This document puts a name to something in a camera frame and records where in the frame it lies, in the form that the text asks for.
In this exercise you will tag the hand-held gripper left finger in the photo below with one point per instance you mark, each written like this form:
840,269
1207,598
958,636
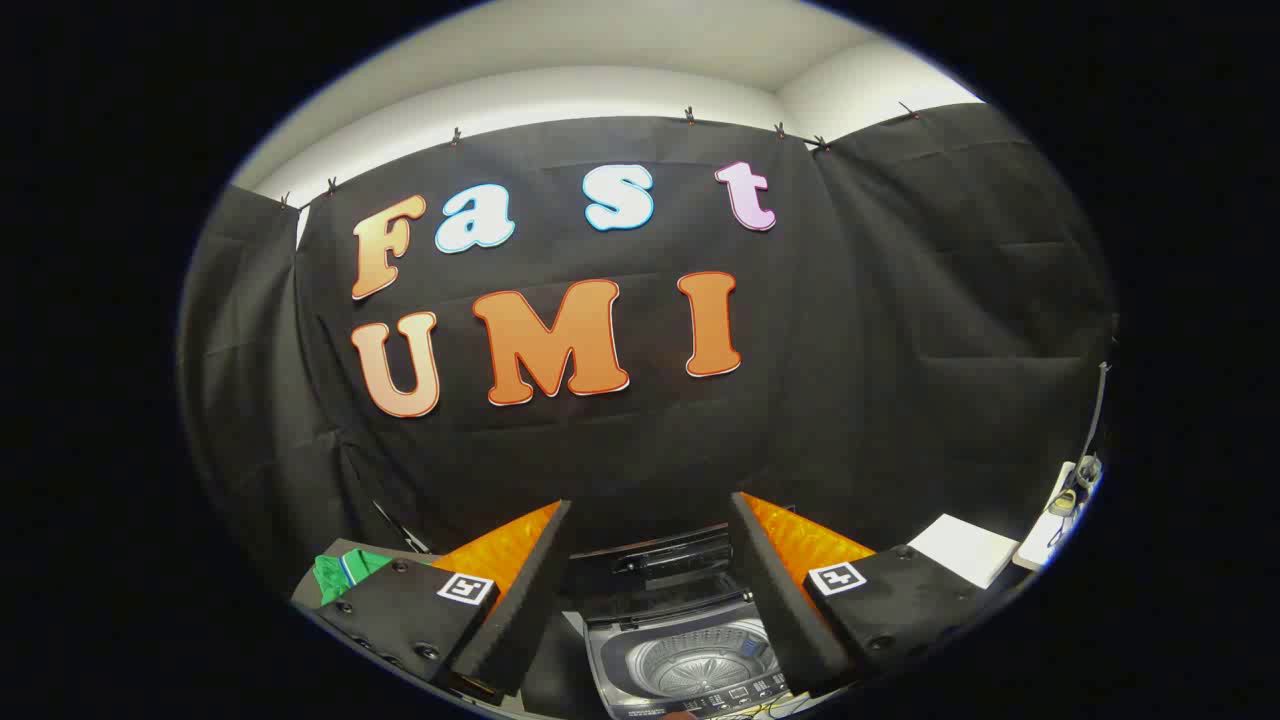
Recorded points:
530,600

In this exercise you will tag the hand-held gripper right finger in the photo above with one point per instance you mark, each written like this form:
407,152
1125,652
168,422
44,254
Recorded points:
775,600

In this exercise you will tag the grey washing machine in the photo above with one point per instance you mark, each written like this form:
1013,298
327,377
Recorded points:
690,662

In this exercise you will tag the dark glass washing machine lid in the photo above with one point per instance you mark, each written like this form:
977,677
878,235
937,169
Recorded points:
650,562

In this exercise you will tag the green polo shirt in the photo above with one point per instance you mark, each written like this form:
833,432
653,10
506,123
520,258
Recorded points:
335,578

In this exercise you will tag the grey side table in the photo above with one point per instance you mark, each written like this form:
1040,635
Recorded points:
352,545

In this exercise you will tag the white flat box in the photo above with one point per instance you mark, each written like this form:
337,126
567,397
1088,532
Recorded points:
965,550

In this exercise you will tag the white shelf board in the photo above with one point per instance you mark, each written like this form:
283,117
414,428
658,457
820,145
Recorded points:
1035,548

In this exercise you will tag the yellow and grey device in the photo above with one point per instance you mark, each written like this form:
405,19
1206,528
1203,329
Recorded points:
1064,500

